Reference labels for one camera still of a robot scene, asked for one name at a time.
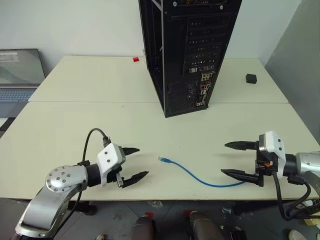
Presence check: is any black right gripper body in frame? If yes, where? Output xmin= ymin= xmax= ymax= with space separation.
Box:
xmin=254 ymin=141 xmax=279 ymax=188

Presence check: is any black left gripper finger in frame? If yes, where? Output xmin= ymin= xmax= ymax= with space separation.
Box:
xmin=121 ymin=170 xmax=150 ymax=189
xmin=123 ymin=147 xmax=140 ymax=157

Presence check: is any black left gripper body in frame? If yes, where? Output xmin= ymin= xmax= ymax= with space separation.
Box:
xmin=106 ymin=163 xmax=126 ymax=189

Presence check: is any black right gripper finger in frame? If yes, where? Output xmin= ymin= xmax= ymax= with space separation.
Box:
xmin=220 ymin=169 xmax=261 ymax=186
xmin=224 ymin=140 xmax=257 ymax=152

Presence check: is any crumpled clear plastic wrapper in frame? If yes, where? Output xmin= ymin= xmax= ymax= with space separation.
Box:
xmin=146 ymin=199 xmax=165 ymax=208

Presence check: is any dark rounded shape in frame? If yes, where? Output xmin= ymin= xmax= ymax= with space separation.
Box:
xmin=130 ymin=215 xmax=158 ymax=240
xmin=187 ymin=210 xmax=226 ymax=240

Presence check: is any small black cube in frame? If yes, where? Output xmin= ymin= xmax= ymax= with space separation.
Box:
xmin=245 ymin=73 xmax=258 ymax=85

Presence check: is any white shoe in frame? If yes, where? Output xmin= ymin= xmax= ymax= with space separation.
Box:
xmin=288 ymin=229 xmax=305 ymax=240

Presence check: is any black computer tower case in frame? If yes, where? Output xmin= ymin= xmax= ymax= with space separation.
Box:
xmin=138 ymin=0 xmax=243 ymax=119

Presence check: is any grey laptop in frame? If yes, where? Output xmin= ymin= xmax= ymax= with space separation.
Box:
xmin=0 ymin=48 xmax=47 ymax=118

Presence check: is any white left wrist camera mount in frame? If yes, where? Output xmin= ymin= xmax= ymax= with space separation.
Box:
xmin=96 ymin=142 xmax=127 ymax=188

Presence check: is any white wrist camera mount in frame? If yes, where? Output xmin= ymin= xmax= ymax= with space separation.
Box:
xmin=258 ymin=130 xmax=287 ymax=180
xmin=96 ymin=142 xmax=127 ymax=188

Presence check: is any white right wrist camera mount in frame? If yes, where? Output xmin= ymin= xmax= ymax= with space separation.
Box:
xmin=258 ymin=130 xmax=287 ymax=180

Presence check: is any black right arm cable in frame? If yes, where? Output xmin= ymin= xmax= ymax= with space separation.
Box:
xmin=271 ymin=171 xmax=320 ymax=221

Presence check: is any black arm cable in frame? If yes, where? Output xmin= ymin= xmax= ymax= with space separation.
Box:
xmin=271 ymin=171 xmax=320 ymax=221
xmin=66 ymin=128 xmax=111 ymax=219

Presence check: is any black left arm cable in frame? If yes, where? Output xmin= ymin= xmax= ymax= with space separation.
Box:
xmin=66 ymin=128 xmax=111 ymax=219

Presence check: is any blue ethernet cable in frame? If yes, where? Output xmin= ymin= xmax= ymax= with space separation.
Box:
xmin=157 ymin=156 xmax=247 ymax=188

